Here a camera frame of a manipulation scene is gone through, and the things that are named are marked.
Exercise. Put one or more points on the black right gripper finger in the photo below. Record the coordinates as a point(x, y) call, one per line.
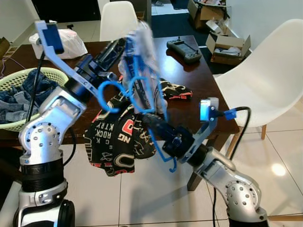
point(158, 127)

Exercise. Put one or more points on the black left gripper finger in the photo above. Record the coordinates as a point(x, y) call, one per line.
point(113, 54)

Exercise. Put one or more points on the blue plastic hanger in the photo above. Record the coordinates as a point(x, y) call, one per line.
point(101, 94)

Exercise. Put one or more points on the white hello print garment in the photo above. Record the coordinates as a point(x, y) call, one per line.
point(144, 47)

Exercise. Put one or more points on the black red printed shirt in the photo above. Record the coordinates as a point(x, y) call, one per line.
point(113, 146)

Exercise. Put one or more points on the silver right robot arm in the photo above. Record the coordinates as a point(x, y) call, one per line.
point(232, 189)

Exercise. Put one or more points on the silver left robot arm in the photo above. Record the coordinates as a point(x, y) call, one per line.
point(42, 137)

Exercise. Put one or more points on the white tied plastic bag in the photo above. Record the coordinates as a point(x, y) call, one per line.
point(73, 45)

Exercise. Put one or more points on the white plastic chair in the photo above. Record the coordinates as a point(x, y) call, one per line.
point(265, 71)
point(118, 21)

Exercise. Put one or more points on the dark blue jeans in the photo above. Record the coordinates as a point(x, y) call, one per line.
point(40, 82)

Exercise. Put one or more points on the navy floor rug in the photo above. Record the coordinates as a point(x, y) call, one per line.
point(170, 26)

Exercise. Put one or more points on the black handheld controller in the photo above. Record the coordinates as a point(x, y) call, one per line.
point(184, 51)

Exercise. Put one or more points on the light blue denim garment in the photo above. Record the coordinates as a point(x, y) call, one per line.
point(14, 106)

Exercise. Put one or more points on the brown cardboard box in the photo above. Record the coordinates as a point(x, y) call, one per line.
point(201, 12)
point(4, 47)

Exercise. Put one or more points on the green laundry basket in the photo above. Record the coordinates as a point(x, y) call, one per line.
point(12, 123)

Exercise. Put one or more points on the cardboard box white packing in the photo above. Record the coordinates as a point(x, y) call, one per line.
point(227, 49)

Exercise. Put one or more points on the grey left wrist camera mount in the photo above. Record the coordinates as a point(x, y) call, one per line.
point(49, 38)

